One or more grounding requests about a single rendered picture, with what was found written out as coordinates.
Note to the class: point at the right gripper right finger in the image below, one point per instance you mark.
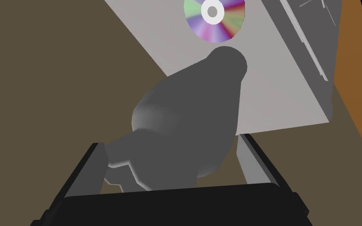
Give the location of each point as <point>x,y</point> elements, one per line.
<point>256,166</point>

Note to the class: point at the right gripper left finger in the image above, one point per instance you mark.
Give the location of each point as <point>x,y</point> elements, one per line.
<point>88,175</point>

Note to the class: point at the grey bottle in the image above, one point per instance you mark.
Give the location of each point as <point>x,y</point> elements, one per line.
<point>184,125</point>

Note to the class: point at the rainbow coloured disc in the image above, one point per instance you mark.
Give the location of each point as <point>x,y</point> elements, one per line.
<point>200,29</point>

